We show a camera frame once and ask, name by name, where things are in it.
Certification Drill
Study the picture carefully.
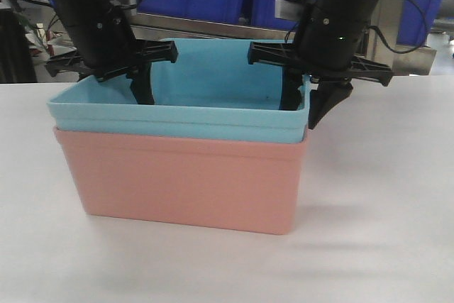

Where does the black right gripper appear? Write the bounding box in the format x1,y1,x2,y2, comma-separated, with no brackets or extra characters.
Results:
248,8,394,129

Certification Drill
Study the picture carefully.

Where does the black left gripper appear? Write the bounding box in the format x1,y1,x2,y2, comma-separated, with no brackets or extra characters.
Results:
45,17,177,105

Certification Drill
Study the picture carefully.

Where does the light blue plastic box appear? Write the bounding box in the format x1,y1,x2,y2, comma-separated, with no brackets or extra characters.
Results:
48,38,311,143

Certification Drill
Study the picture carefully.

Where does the pink plastic box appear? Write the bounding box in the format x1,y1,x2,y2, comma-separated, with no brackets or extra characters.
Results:
55,129,306,235

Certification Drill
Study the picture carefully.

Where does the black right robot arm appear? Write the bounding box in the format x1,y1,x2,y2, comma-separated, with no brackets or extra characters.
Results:
248,0,394,129

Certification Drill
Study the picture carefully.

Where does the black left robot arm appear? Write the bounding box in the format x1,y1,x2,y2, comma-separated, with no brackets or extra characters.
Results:
46,0,179,105

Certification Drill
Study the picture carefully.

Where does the stainless steel shelf rack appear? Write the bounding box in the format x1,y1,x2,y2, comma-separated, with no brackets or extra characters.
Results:
19,0,438,77

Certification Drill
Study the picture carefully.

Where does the dark blue crate right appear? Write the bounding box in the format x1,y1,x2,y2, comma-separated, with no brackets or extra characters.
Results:
395,0,445,48

